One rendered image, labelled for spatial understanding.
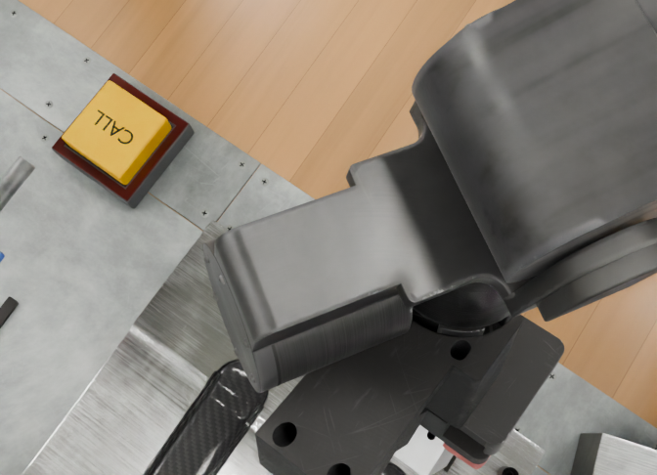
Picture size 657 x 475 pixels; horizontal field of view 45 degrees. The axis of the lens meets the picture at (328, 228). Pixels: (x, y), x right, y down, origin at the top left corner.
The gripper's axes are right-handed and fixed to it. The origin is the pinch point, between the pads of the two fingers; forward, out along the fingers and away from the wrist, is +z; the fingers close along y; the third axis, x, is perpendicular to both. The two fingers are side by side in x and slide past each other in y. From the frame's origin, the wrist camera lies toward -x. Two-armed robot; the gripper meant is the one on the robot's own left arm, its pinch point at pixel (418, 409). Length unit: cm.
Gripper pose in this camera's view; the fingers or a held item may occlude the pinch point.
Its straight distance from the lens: 46.1
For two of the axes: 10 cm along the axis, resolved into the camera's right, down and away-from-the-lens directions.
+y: 7.9, 5.1, -3.5
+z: -0.2, 5.8, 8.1
